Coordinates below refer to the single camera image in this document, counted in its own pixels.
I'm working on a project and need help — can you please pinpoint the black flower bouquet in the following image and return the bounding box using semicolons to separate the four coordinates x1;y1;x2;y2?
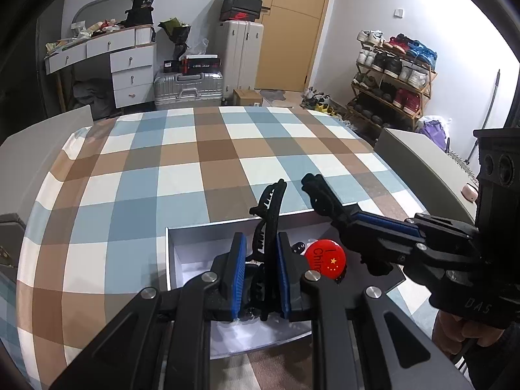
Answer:
159;18;190;61

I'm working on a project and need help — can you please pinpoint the silver aluminium suitcase lying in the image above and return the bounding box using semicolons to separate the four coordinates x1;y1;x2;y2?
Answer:
153;72;223;110

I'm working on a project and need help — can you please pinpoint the wooden door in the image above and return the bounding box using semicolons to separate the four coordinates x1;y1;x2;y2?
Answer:
255;0;328;92

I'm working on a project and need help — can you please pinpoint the long black toothed hair clip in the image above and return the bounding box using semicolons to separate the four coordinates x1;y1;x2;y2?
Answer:
248;173;359;321

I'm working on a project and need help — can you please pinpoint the oval grey mirror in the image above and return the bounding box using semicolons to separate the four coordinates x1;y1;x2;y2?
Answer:
71;0;133;26

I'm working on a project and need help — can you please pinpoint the white desk with drawers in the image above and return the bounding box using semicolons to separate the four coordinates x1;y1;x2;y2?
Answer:
44;25;158;108

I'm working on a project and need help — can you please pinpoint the person's right hand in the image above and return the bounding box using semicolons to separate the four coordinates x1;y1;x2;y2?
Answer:
432;311;479;358

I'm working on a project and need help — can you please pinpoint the grey nightstand with drawers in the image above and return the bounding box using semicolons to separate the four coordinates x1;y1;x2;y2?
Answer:
0;106;93;276

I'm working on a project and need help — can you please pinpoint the white upright suitcase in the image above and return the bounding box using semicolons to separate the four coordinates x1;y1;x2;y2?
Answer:
214;20;264;99

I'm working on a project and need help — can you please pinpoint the stack of shoe boxes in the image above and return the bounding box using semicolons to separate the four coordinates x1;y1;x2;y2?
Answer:
219;0;263;22

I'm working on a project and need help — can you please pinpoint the large black hair claw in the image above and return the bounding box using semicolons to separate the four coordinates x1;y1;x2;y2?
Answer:
239;263;267;321

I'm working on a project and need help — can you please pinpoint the silver grey open box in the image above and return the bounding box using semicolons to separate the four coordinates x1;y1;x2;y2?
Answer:
164;210;407;360

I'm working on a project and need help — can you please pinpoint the white wall switch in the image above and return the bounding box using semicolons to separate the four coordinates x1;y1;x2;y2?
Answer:
394;8;405;19

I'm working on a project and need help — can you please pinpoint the plaid blue brown tablecloth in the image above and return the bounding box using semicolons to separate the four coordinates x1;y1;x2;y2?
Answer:
17;107;424;389

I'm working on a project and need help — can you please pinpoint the red China flag badge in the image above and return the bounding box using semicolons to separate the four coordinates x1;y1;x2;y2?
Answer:
304;240;347;282

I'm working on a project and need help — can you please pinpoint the grey cabinet on right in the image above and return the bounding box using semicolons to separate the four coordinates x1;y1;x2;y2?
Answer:
375;129;477;224

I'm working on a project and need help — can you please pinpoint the wooden shoe rack with shoes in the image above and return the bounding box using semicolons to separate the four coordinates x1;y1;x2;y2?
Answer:
349;30;437;131

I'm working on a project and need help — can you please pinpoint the small brown cardboard box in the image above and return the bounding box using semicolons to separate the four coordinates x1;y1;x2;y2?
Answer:
233;89;263;107

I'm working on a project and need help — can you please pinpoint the purple bag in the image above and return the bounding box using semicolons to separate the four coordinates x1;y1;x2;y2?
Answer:
417;119;450;152

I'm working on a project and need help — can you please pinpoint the black red box on suitcase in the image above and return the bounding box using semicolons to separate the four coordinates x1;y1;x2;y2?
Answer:
181;55;220;75

